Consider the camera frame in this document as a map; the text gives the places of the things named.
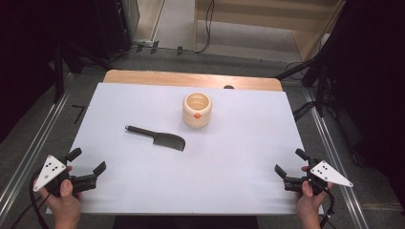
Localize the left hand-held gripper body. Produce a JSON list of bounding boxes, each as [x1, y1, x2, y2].
[[32, 155, 98, 198]]

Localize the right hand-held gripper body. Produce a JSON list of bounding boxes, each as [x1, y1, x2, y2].
[[283, 157, 354, 196]]

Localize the cream ribbed cup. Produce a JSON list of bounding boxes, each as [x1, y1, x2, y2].
[[181, 92, 213, 130]]

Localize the person's right hand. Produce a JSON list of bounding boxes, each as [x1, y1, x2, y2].
[[295, 165, 334, 225]]

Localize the person's left hand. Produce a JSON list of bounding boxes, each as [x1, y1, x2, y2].
[[40, 165, 82, 225]]

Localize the white board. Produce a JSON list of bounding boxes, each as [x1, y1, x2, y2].
[[46, 82, 325, 216]]

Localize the black metal stand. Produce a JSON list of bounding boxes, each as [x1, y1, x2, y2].
[[51, 41, 113, 103], [275, 55, 333, 118]]

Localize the dark curtain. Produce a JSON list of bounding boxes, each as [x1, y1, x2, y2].
[[0, 0, 106, 144], [318, 0, 405, 208]]

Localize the wooden table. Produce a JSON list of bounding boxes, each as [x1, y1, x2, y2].
[[103, 69, 284, 93]]

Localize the wooden shelf unit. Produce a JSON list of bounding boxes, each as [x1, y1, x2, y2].
[[193, 0, 348, 62]]

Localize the black cabinet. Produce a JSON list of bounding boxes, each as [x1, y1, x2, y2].
[[94, 0, 134, 60]]

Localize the metal floor rail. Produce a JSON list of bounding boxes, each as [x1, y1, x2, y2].
[[0, 90, 72, 222], [302, 88, 371, 229]]

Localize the right hand-held gripper cable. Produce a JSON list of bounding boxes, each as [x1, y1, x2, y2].
[[319, 185, 336, 229]]

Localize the hand-held gripper cable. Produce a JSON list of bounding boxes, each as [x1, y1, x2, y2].
[[319, 185, 336, 229], [11, 171, 53, 229]]

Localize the left hand-held gripper cable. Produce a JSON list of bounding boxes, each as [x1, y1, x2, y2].
[[11, 171, 53, 229]]

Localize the black floor cables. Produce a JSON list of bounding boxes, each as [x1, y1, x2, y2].
[[291, 100, 318, 122]]

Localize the hanging black cable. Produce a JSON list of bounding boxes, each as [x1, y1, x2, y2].
[[194, 0, 216, 54]]

